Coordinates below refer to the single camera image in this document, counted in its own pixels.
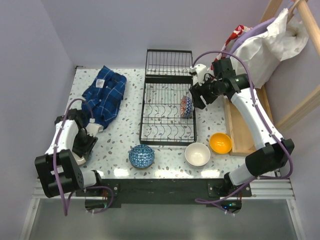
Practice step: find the black wire dish rack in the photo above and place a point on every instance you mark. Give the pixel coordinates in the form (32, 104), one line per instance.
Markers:
(167, 81)

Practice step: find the lilac cloth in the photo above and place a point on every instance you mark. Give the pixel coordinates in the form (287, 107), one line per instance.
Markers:
(258, 29)

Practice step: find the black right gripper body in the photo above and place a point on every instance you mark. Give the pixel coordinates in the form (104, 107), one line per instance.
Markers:
(210, 90)

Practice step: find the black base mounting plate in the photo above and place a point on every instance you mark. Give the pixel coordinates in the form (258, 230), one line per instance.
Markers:
(181, 191)

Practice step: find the blue zigzag pattern bowl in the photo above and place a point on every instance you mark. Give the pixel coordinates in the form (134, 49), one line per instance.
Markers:
(186, 107)

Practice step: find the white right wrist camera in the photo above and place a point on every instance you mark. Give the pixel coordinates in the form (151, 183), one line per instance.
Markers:
(200, 73)

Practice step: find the red floral cloth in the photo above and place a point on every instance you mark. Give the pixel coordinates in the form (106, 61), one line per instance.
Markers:
(233, 41)

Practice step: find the blue plaid shirt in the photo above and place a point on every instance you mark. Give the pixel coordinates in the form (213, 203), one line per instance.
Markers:
(103, 97)

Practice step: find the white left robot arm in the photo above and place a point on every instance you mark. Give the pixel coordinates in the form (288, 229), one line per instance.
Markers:
(71, 177)

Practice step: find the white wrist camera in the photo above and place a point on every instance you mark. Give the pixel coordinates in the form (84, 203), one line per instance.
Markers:
(93, 128)
(200, 73)

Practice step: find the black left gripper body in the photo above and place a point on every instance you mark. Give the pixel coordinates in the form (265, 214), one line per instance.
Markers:
(88, 144)

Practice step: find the white ceramic bowl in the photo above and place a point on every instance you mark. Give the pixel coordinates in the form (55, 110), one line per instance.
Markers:
(197, 154)

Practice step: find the cream striped rim bowl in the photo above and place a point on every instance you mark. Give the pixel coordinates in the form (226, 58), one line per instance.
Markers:
(81, 160)

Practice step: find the white cloth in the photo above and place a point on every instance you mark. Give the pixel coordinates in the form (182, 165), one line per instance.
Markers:
(281, 41)

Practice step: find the yellow bowl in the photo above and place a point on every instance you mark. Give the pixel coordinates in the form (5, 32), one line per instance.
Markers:
(220, 143)

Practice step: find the aluminium rail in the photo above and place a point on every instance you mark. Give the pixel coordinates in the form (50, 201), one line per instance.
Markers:
(262, 189)

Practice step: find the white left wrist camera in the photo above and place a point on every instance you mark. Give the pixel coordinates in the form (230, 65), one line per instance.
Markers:
(93, 128)

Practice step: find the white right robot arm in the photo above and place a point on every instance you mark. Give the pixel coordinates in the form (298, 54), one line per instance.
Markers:
(272, 151)

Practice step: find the blue triangle pattern bowl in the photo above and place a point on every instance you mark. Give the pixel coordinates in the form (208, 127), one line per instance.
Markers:
(141, 156)

